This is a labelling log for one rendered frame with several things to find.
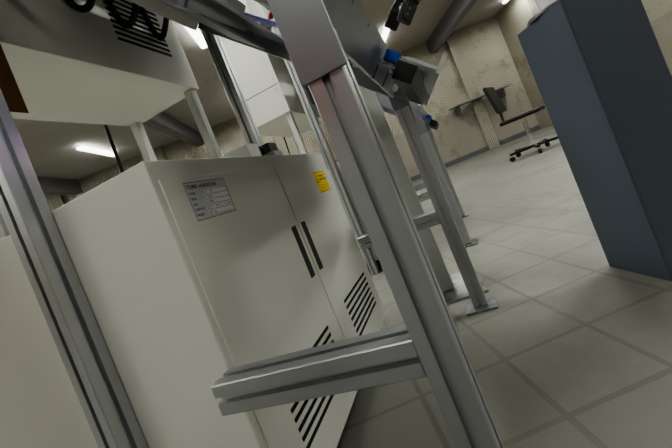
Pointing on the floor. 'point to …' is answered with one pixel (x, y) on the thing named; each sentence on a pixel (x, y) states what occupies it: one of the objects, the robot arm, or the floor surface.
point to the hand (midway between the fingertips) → (397, 21)
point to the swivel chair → (515, 120)
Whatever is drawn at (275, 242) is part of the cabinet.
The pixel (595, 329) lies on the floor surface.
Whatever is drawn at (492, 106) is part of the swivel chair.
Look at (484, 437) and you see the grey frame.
